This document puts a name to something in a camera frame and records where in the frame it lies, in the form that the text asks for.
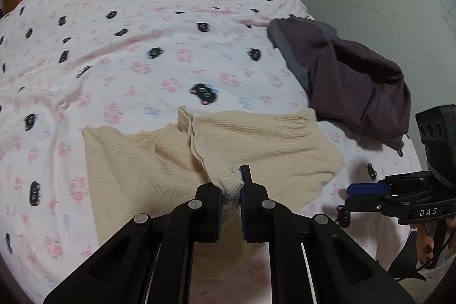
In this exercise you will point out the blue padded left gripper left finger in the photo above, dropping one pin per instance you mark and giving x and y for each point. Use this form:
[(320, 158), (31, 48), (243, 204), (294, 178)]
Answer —
[(209, 215)]

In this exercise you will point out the dark purple grey jacket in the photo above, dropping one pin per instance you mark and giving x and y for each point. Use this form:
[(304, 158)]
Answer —
[(345, 81)]

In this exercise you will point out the person's right hand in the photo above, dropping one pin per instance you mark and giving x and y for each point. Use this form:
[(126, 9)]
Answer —
[(425, 243)]

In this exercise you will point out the cream ribbed knit sweater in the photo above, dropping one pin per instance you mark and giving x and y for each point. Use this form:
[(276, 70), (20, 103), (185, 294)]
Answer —
[(153, 172)]

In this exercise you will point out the pink cat-print bed sheet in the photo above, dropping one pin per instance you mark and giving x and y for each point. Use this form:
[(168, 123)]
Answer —
[(129, 64)]

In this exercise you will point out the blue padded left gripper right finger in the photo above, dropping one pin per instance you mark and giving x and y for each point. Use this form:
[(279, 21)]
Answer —
[(252, 212)]

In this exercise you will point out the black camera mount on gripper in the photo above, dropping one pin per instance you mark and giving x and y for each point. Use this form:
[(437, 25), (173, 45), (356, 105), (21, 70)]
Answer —
[(437, 134)]

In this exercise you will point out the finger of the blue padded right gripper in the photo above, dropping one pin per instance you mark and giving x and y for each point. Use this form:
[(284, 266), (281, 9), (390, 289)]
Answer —
[(368, 189), (362, 203)]

